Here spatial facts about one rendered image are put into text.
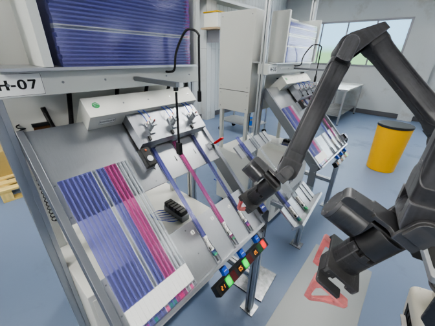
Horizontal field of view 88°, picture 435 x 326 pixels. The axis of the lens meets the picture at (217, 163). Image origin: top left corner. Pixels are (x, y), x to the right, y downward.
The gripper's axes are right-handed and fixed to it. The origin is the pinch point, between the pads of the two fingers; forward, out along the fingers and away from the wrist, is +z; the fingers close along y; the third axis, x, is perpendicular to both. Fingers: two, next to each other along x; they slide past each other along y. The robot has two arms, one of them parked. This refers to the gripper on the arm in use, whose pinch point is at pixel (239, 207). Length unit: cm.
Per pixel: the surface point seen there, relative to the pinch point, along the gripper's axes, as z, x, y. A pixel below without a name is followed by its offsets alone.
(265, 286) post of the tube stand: 74, 52, -45
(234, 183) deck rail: 14.5, -11.1, -20.2
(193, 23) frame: -24, -74, -20
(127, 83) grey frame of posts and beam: -3, -62, 13
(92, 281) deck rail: 14, -8, 47
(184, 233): 15.1, -4.6, 16.1
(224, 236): 16.1, 5.5, 1.3
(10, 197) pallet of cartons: 221, -147, 50
